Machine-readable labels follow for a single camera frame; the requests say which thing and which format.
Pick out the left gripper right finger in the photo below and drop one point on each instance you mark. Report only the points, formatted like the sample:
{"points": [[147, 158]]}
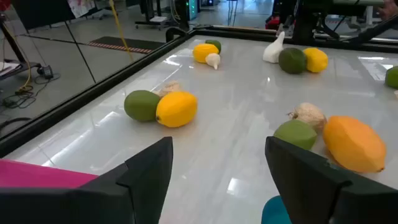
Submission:
{"points": [[326, 199]]}

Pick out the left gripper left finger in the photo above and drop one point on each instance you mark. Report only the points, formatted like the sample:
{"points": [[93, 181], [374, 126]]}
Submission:
{"points": [[93, 202]]}

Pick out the large orange-yellow lemon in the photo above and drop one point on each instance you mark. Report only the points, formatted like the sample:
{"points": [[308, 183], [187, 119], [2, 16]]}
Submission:
{"points": [[354, 143]]}

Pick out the green lime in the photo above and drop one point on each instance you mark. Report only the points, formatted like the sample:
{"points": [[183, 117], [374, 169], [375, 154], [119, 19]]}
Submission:
{"points": [[141, 105], [296, 134], [392, 77], [292, 60], [215, 44]]}

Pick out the beige garlic bulb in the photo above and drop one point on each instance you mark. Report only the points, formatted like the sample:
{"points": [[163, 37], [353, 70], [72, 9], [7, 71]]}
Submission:
{"points": [[309, 115], [169, 87]]}

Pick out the yellow lemon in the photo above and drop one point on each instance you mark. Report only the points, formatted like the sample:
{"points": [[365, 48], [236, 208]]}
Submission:
{"points": [[202, 53], [176, 109], [317, 59]]}

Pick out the long-stemmed white garlic bulb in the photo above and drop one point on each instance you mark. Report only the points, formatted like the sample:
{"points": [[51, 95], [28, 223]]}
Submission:
{"points": [[273, 51]]}

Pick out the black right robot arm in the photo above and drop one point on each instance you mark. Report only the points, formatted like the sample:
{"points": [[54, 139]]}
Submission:
{"points": [[306, 21]]}

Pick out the teal basket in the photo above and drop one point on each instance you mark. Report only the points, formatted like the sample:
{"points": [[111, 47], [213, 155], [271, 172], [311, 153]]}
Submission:
{"points": [[275, 213]]}

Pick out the pink basket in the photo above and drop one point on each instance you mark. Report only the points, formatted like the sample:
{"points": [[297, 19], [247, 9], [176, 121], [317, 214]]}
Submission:
{"points": [[40, 174]]}

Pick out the black power adapter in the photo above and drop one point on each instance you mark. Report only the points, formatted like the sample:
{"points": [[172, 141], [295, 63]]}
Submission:
{"points": [[46, 71]]}

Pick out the black mat with striped edge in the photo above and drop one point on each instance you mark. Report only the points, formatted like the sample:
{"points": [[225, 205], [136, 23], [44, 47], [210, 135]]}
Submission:
{"points": [[124, 45]]}

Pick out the white papers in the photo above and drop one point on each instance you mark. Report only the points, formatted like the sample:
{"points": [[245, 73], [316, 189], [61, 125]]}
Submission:
{"points": [[6, 67]]}

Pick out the black diagonal beam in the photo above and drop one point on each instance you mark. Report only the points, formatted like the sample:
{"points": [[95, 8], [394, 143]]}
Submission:
{"points": [[373, 31]]}

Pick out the black equipment stand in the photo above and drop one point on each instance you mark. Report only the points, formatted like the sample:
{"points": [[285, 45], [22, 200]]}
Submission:
{"points": [[14, 46]]}

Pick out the red equipment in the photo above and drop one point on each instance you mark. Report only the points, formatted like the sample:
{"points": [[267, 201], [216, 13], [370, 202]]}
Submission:
{"points": [[273, 22]]}

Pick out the white floral cloth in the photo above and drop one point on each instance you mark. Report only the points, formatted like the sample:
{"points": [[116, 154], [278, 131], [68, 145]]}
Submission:
{"points": [[81, 7]]}

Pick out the black rolling stand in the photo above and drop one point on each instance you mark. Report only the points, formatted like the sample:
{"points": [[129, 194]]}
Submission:
{"points": [[152, 15]]}

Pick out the black partition panel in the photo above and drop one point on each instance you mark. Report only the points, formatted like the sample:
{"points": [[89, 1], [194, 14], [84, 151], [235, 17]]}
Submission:
{"points": [[43, 12]]}

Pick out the person's hand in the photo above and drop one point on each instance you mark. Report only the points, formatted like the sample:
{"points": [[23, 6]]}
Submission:
{"points": [[390, 9]]}

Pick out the computer tower with green lights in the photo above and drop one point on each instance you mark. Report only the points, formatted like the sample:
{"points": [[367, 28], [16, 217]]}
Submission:
{"points": [[186, 11]]}

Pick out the black table frame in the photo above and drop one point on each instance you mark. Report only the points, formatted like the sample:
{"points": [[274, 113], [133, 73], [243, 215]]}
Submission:
{"points": [[93, 91]]}

